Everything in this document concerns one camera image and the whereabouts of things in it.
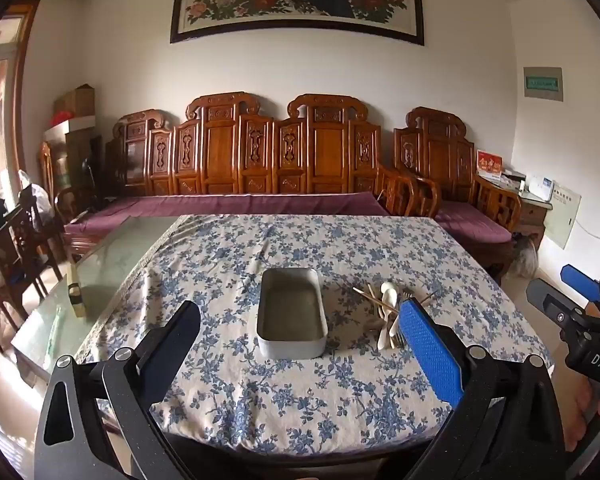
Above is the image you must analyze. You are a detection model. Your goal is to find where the cream plastic spoon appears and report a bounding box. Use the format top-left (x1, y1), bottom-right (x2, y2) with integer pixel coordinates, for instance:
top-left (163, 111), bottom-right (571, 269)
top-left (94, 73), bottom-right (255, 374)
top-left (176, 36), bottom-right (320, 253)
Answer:
top-left (380, 281), bottom-right (399, 313)

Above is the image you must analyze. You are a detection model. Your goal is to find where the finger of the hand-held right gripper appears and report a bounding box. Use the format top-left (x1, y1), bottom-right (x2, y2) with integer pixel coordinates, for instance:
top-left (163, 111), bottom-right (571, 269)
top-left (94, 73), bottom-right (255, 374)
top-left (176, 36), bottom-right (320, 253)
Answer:
top-left (526, 278), bottom-right (590, 342)
top-left (560, 264), bottom-right (600, 307)

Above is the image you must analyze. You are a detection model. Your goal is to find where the brown cardboard box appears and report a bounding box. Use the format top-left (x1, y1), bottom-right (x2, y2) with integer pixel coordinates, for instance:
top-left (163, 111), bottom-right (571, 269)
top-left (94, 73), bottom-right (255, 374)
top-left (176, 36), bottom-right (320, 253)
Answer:
top-left (54, 84), bottom-right (97, 117)

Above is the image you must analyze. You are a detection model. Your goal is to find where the dark brown wooden chopstick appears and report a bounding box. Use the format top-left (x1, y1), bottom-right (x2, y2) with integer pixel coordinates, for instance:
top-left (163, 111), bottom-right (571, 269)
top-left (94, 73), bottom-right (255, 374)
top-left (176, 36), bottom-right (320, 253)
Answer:
top-left (352, 286), bottom-right (387, 311)

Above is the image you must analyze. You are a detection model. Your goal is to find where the white plastic spoon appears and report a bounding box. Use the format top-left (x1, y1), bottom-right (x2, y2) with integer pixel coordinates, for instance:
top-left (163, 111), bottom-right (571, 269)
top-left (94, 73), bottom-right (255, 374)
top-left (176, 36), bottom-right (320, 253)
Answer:
top-left (377, 296), bottom-right (399, 351)

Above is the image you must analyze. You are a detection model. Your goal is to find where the white flat box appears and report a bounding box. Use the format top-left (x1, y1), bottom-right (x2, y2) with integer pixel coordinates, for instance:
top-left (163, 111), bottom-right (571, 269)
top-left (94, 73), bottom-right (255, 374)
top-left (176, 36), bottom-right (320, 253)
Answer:
top-left (44, 116), bottom-right (97, 147)

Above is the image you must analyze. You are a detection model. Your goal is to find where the person's right hand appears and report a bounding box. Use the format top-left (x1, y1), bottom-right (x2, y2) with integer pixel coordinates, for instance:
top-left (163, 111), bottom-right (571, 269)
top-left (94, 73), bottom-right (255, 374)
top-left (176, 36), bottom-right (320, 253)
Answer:
top-left (564, 377), bottom-right (600, 453)

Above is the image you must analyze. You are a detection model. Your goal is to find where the red desk calendar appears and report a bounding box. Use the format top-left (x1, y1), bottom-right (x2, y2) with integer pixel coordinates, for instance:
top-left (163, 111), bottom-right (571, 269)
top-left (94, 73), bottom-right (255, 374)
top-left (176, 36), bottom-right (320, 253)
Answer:
top-left (476, 150), bottom-right (504, 182)

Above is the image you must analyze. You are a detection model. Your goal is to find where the wooden side table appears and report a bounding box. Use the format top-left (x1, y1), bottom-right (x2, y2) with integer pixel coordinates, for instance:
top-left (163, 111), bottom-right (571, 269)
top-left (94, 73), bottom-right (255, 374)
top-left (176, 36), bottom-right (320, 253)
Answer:
top-left (517, 195), bottom-right (551, 242)

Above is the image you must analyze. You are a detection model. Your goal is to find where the carved wooden armchair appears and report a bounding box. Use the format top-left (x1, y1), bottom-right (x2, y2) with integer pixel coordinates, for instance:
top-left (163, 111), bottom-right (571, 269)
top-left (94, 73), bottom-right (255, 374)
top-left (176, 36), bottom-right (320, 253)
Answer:
top-left (394, 106), bottom-right (523, 273)

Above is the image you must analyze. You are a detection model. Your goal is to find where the blue floral tablecloth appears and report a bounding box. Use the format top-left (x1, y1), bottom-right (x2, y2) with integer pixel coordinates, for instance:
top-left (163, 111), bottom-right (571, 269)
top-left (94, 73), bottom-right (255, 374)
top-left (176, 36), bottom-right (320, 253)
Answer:
top-left (75, 214), bottom-right (553, 457)

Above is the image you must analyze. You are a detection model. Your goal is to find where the clear plastic bag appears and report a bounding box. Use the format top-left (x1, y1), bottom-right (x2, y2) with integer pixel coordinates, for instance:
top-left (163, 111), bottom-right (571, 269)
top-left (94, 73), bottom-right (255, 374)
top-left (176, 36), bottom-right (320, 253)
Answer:
top-left (19, 170), bottom-right (54, 217)

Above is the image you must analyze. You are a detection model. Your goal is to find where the carved wooden sofa bench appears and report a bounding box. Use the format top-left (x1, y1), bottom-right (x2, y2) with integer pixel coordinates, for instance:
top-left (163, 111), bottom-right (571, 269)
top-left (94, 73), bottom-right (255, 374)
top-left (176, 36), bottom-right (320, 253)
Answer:
top-left (145, 91), bottom-right (443, 221)

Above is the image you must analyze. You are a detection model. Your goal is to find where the white tabletop device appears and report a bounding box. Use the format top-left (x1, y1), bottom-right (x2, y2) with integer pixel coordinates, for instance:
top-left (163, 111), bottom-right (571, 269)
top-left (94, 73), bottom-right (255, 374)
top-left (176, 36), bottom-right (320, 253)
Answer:
top-left (525, 176), bottom-right (557, 202)

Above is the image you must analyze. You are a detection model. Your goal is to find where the furry grey dog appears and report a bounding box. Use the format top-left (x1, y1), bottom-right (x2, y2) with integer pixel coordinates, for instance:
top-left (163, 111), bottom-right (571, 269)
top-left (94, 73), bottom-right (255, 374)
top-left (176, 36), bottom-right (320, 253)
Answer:
top-left (510, 234), bottom-right (540, 279)

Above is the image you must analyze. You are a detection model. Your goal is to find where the white electrical panel door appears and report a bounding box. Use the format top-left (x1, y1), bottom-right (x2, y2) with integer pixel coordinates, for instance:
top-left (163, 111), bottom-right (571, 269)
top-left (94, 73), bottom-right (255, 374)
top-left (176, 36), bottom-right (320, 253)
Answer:
top-left (544, 185), bottom-right (583, 250)

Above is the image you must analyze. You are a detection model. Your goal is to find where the purple sofa cushion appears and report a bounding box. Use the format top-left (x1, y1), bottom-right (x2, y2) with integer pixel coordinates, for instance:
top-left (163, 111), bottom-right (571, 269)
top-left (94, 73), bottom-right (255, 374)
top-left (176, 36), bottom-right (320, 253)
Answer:
top-left (64, 191), bottom-right (392, 242)

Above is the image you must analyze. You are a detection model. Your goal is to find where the purple armchair cushion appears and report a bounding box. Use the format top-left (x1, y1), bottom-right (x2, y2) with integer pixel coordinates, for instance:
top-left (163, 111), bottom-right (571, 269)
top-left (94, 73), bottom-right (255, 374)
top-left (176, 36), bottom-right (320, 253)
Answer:
top-left (432, 202), bottom-right (514, 247)

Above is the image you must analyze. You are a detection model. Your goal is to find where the small cream box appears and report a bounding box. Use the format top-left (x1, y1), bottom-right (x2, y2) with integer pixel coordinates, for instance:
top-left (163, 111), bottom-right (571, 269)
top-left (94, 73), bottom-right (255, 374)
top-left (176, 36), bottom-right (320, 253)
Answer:
top-left (67, 282), bottom-right (86, 319)

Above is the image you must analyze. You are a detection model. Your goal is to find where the green wall panel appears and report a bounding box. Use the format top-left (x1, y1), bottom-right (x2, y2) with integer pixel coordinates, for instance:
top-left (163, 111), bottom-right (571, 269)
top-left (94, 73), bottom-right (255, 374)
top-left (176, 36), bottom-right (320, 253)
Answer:
top-left (523, 66), bottom-right (565, 103)

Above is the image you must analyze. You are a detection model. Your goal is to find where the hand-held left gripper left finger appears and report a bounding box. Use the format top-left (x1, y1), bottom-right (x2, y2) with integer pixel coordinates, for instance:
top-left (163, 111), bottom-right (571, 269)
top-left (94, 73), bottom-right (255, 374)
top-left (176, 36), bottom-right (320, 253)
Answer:
top-left (34, 301), bottom-right (201, 480)

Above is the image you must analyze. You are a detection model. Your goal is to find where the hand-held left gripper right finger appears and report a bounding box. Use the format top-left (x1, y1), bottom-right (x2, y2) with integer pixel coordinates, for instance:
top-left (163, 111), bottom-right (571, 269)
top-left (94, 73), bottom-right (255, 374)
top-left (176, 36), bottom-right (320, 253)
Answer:
top-left (399, 298), bottom-right (566, 480)

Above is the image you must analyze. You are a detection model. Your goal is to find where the grey metal tray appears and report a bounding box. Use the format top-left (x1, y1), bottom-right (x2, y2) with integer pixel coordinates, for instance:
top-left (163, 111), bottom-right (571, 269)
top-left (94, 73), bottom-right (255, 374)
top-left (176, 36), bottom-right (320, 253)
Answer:
top-left (256, 267), bottom-right (328, 360)

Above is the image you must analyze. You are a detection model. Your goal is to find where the wooden door frame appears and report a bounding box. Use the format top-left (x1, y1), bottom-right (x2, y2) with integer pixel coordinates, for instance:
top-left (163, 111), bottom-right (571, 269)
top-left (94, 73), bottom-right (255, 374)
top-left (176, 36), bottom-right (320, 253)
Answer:
top-left (0, 0), bottom-right (42, 211)

